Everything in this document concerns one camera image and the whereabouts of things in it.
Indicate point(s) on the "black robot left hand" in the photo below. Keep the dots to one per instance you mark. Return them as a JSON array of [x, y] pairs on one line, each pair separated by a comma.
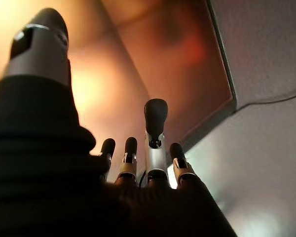
[[39, 160]]

